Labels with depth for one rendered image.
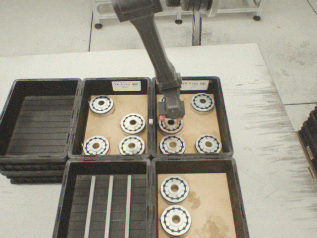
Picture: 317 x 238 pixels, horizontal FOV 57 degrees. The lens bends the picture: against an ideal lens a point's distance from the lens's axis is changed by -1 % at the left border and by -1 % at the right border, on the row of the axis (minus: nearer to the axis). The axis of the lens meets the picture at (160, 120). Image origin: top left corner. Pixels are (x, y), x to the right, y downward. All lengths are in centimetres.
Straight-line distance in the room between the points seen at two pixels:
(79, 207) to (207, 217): 45
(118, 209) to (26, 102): 67
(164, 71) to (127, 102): 45
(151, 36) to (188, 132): 56
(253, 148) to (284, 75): 152
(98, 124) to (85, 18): 219
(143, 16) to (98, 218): 69
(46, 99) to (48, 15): 216
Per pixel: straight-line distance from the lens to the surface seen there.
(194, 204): 110
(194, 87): 133
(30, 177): 132
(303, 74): 292
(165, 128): 121
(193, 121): 127
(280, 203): 132
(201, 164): 109
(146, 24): 76
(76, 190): 115
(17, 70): 184
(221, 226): 108
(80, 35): 314
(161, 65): 90
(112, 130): 125
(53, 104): 141
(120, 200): 111
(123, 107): 132
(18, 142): 134
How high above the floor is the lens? 185
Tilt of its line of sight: 54 degrees down
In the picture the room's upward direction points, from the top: straight up
